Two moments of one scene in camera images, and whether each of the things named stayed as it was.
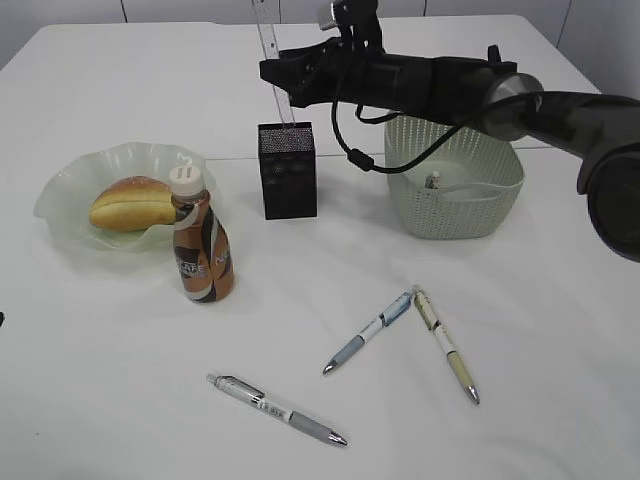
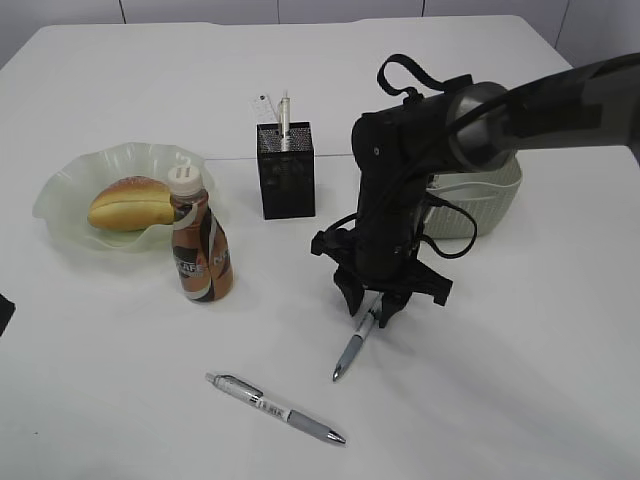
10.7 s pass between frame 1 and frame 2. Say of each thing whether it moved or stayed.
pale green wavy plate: stayed
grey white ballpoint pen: stayed
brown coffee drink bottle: stayed
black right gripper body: moved
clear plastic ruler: moved
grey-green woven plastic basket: stayed
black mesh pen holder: stayed
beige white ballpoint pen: moved
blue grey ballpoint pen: moved
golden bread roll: stayed
